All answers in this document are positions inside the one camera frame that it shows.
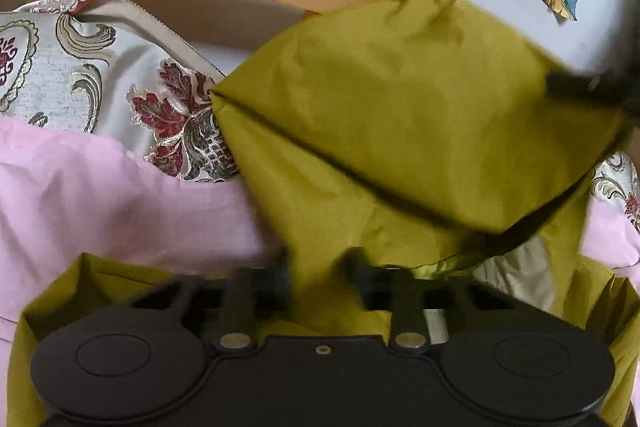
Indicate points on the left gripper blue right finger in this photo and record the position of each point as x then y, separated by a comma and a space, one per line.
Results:
395, 290

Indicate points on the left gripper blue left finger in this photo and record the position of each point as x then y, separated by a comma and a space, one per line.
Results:
251, 296

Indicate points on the olive brown grey hooded jacket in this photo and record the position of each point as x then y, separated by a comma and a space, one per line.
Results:
422, 132

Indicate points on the floral patterned pillow right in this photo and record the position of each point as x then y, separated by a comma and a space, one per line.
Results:
614, 190

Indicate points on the floral patterned pillow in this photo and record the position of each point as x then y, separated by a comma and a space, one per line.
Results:
110, 68
614, 190

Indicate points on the pink bed sheet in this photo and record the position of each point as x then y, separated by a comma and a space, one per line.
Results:
68, 193

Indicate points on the floral patterned pillow left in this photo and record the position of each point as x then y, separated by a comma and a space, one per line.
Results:
110, 68

